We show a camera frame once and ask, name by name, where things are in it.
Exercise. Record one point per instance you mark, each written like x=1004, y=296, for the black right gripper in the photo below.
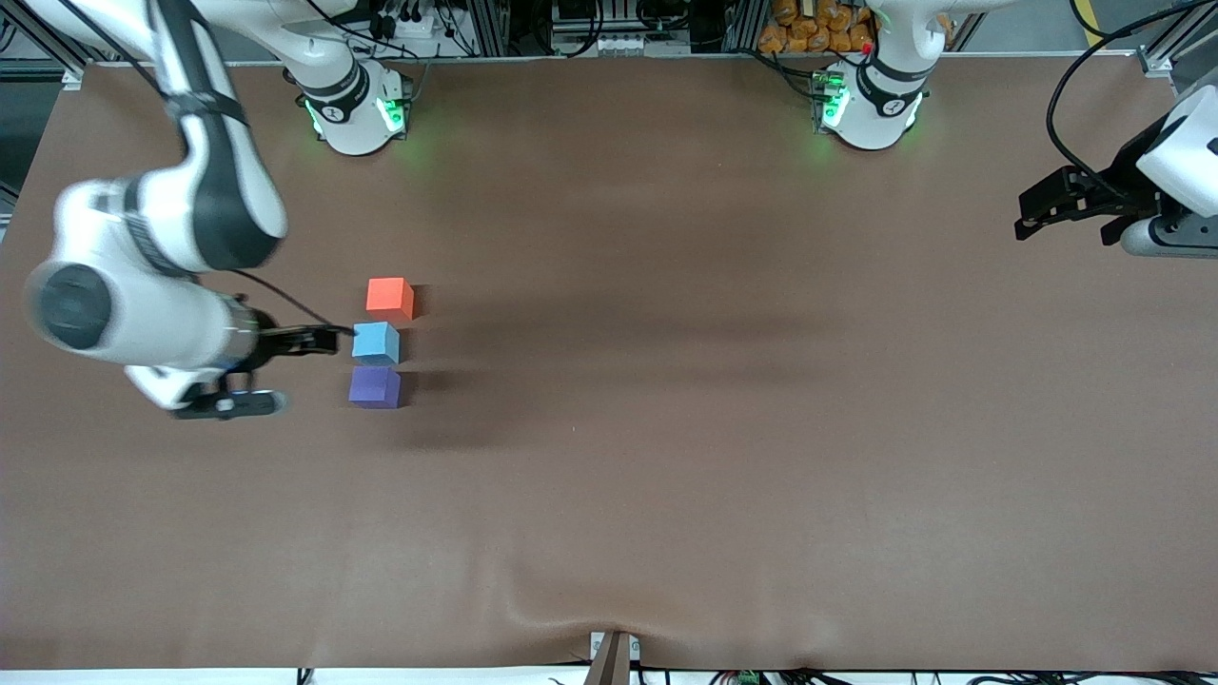
x=269, y=344

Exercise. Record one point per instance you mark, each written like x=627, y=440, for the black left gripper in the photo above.
x=1129, y=181

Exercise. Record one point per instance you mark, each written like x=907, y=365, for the blue foam block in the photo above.
x=375, y=342

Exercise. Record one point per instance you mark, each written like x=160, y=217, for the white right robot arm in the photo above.
x=219, y=190

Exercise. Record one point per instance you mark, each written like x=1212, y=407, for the purple foam block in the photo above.
x=373, y=388

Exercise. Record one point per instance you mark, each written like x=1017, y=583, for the orange foam block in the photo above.
x=388, y=297

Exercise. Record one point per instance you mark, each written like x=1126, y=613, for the white terminal block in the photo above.
x=630, y=44

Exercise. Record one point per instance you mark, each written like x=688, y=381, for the white power strip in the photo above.
x=411, y=24

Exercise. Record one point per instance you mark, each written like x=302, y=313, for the brown table mat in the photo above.
x=609, y=495

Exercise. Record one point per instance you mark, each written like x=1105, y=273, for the orange mesh bags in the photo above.
x=809, y=29

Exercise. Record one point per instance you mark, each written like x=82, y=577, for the aluminium frame profile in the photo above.
x=1175, y=43
x=67, y=59

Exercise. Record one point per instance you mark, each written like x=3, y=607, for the brown strip with white bracket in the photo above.
x=611, y=661

